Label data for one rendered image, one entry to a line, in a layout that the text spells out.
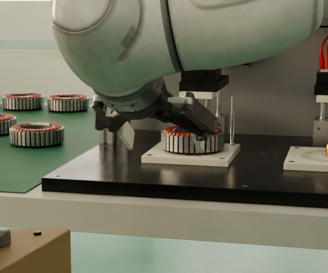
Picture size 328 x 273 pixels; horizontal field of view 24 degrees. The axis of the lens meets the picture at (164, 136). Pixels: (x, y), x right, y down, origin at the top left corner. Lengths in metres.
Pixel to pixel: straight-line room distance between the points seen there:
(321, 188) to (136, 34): 0.47
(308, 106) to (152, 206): 0.55
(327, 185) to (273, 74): 0.45
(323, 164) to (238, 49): 0.51
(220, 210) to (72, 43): 0.43
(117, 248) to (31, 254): 2.63
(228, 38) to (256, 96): 0.80
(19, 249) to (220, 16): 0.31
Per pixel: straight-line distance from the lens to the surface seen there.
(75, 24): 0.81
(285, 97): 1.62
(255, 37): 0.83
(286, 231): 1.14
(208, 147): 1.35
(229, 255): 3.29
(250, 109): 1.63
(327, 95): 1.40
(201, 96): 1.41
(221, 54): 0.84
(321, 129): 1.49
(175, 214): 1.16
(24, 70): 8.48
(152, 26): 0.83
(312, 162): 1.32
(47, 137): 1.60
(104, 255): 3.28
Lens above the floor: 1.05
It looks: 10 degrees down
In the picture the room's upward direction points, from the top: straight up
